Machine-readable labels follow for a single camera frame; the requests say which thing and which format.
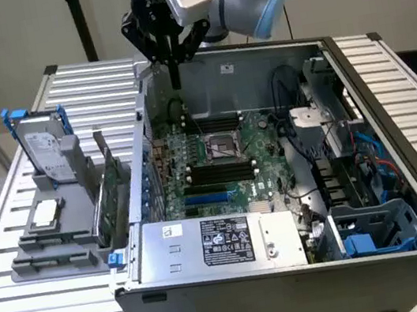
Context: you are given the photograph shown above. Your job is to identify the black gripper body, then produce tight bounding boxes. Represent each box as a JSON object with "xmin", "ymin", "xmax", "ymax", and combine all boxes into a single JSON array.
[{"xmin": 128, "ymin": 0, "xmax": 182, "ymax": 46}]

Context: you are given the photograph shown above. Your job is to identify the black RAM slot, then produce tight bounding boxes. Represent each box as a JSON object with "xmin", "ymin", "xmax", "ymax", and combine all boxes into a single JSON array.
[
  {"xmin": 189, "ymin": 164, "xmax": 257, "ymax": 186},
  {"xmin": 189, "ymin": 170, "xmax": 258, "ymax": 191},
  {"xmin": 190, "ymin": 109, "xmax": 241, "ymax": 124},
  {"xmin": 189, "ymin": 159, "xmax": 255, "ymax": 180},
  {"xmin": 188, "ymin": 153, "xmax": 254, "ymax": 174},
  {"xmin": 191, "ymin": 114, "xmax": 242, "ymax": 129},
  {"xmin": 193, "ymin": 122, "xmax": 244, "ymax": 138}
]

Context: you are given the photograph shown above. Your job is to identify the green RAM stick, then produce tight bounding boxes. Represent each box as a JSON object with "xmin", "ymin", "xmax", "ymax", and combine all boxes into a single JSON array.
[{"xmin": 24, "ymin": 231, "xmax": 89, "ymax": 251}]

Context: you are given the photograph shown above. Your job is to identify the black stand pole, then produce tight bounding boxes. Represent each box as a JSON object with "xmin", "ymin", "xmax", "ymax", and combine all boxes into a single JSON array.
[{"xmin": 62, "ymin": 0, "xmax": 100, "ymax": 66}]

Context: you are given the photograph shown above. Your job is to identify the CPU socket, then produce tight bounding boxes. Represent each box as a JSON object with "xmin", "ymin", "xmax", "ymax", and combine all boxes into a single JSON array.
[{"xmin": 199, "ymin": 129, "xmax": 245, "ymax": 165}]

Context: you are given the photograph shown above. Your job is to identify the silver disk bay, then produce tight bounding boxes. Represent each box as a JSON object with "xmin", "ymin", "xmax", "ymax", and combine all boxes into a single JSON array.
[{"xmin": 287, "ymin": 98, "xmax": 351, "ymax": 144}]

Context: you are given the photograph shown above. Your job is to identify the silver hard disk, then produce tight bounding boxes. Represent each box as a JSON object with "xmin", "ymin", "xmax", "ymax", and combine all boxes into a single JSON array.
[{"xmin": 11, "ymin": 110, "xmax": 80, "ymax": 192}]

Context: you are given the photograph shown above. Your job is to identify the blue disk caddy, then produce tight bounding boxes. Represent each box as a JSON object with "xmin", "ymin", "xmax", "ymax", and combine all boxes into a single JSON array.
[{"xmin": 0, "ymin": 98, "xmax": 75, "ymax": 153}]

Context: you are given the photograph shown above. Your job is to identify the green motherboard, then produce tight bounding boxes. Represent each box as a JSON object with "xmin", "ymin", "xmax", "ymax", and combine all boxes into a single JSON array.
[{"xmin": 146, "ymin": 104, "xmax": 302, "ymax": 229}]

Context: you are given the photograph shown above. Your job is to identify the blue expansion slot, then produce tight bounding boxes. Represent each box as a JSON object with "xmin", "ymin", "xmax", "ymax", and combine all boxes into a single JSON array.
[{"xmin": 182, "ymin": 189, "xmax": 230, "ymax": 209}]

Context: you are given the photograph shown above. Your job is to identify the grey parts rack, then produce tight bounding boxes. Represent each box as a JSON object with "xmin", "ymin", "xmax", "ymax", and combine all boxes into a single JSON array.
[{"xmin": 0, "ymin": 125, "xmax": 148, "ymax": 286}]

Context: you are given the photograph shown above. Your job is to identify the silver CPU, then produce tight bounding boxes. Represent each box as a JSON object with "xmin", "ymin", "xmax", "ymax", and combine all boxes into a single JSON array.
[{"xmin": 27, "ymin": 197, "xmax": 64, "ymax": 230}]

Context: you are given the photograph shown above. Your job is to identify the black fan shroud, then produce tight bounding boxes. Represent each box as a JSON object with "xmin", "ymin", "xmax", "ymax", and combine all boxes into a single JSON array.
[{"xmin": 310, "ymin": 150, "xmax": 363, "ymax": 211}]

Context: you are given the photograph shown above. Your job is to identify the silver power supply unit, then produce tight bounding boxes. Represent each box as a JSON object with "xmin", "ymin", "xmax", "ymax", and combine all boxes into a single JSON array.
[{"xmin": 129, "ymin": 198, "xmax": 309, "ymax": 295}]

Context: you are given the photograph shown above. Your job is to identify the blue case latch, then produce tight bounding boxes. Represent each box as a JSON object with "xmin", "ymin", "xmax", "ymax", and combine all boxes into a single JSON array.
[{"xmin": 105, "ymin": 250, "xmax": 127, "ymax": 269}]

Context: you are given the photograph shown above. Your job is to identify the grey-blue disk bay cage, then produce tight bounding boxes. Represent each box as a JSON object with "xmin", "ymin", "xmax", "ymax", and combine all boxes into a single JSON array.
[{"xmin": 326, "ymin": 191, "xmax": 417, "ymax": 265}]

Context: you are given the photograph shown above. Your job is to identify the blue disk bay clip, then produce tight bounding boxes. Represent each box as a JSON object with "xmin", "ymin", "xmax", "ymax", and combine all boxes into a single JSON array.
[{"xmin": 343, "ymin": 231, "xmax": 378, "ymax": 258}]

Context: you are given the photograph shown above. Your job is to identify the black looped wire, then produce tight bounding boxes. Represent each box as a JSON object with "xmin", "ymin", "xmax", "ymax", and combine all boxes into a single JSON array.
[{"xmin": 267, "ymin": 62, "xmax": 307, "ymax": 115}]

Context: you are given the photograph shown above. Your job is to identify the blue wire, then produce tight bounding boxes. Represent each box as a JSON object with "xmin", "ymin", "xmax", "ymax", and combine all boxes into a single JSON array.
[{"xmin": 351, "ymin": 126, "xmax": 389, "ymax": 182}]

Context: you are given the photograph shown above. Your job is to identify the red wire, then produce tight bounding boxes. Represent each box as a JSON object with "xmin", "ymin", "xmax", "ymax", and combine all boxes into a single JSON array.
[{"xmin": 376, "ymin": 156, "xmax": 400, "ymax": 182}]

